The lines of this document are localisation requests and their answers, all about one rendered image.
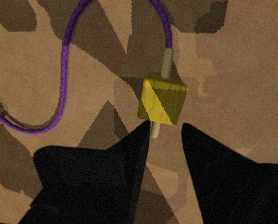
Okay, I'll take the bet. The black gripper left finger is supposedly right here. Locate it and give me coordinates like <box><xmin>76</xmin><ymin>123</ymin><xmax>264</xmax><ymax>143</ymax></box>
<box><xmin>32</xmin><ymin>120</ymin><xmax>151</xmax><ymax>224</ymax></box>

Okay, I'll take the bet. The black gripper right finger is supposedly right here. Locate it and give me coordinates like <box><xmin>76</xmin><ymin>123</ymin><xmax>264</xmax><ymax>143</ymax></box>
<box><xmin>181</xmin><ymin>123</ymin><xmax>278</xmax><ymax>224</ymax></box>

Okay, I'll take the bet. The wooden stick with purple cord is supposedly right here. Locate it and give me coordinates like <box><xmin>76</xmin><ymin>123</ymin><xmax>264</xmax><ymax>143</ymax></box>
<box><xmin>0</xmin><ymin>0</ymin><xmax>174</xmax><ymax>138</ymax></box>

